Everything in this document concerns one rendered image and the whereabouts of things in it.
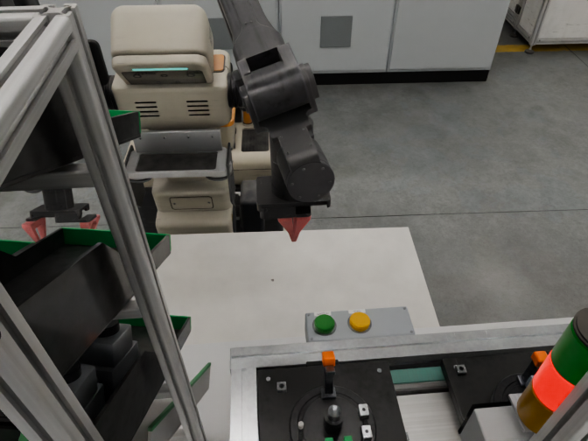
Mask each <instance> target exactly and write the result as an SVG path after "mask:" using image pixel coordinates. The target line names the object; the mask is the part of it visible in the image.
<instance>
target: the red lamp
mask: <svg viewBox="0 0 588 441"><path fill-rule="evenodd" d="M551 351H552V350H551ZM551 351H550V353H549V355H548V356H547V358H546V359H545V361H544V362H543V364H542V365H541V366H540V368H539V369H538V371H537V372H536V373H535V375H534V378H533V389H534V391H535V394H536V395H537V397H538V398H539V400H540V401H541V402H542V403H543V404H544V405H545V406H546V407H548V408H549V409H550V410H553V411H555V410H556V409H557V408H558V407H559V405H560V404H561V403H562V402H563V400H564V399H565V398H566V397H567V395H568V394H569V393H570V392H571V391H572V390H573V389H574V385H573V384H571V383H569V382H568V381H566V380H565V379H564V378H563V377H562V376H561V375H560V374H559V373H558V372H557V371H556V369H555V367H554V365H553V363H552V360H551Z"/></svg>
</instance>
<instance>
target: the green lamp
mask: <svg viewBox="0 0 588 441"><path fill-rule="evenodd" d="M572 321H573V319H572ZM572 321H571V322H570V323H569V325H568V326H567V328H566V329H565V331H564V332H563V334H562V335H561V337H560V338H559V340H558V341H557V343H556V344H555V345H554V347H553V348H552V351H551V360H552V363H553V365H554V367H555V369H556V371H557V372H558V373H559V374H560V375H561V376H562V377H563V378H564V379H565V380H566V381H567V382H569V383H571V384H573V385H575V386H576V385H577V384H578V382H579V381H580V380H581V379H582V377H583V376H584V375H585V373H586V372H587V371H588V347H587V346H586V345H584V344H583V343H582V341H581V340H580V339H579V338H578V336H577V335H576V334H575V332H574V329H573V325H572Z"/></svg>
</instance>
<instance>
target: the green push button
mask: <svg viewBox="0 0 588 441"><path fill-rule="evenodd" d="M334 325H335V322H334V319H333V318H332V317H331V316H329V315H326V314H322V315H319V316H317V317H316V318H315V321H314V327H315V329H316V330H317V331H318V332H319V333H330V332H331V331H332V330H333V329H334Z"/></svg>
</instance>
